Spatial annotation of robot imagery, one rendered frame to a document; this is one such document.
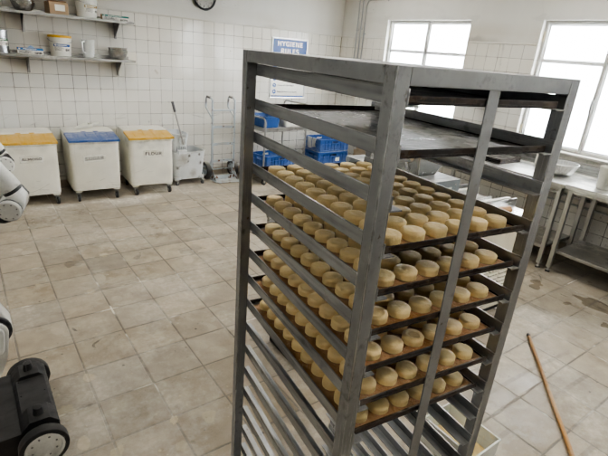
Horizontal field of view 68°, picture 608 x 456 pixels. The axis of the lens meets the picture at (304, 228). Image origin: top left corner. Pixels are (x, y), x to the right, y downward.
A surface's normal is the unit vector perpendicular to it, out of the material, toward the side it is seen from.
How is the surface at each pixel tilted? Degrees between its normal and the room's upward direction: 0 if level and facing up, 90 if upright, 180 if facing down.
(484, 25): 90
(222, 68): 90
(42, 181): 94
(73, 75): 90
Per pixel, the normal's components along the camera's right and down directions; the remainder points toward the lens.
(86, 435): 0.08, -0.93
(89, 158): 0.57, 0.37
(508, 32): -0.81, 0.15
